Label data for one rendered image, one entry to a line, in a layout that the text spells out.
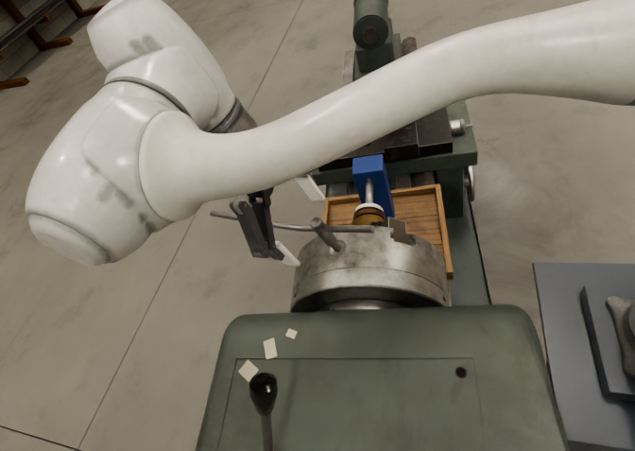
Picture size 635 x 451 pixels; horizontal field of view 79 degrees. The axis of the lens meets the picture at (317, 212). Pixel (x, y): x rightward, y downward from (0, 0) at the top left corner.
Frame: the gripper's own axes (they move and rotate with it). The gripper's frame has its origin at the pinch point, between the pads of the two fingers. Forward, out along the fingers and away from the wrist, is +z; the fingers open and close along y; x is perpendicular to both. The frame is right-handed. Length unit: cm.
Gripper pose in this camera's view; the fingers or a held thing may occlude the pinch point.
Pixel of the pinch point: (303, 227)
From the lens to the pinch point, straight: 67.6
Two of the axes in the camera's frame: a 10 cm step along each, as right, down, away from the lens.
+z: 4.6, 5.8, 6.7
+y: -3.2, 8.1, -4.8
